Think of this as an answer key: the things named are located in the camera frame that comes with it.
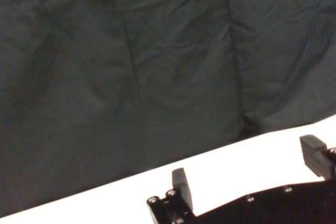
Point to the black fabric backdrop curtain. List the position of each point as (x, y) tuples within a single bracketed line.
[(131, 64)]

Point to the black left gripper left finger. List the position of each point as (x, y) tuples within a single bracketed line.
[(181, 187)]

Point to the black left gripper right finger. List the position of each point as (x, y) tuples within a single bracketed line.
[(316, 155)]

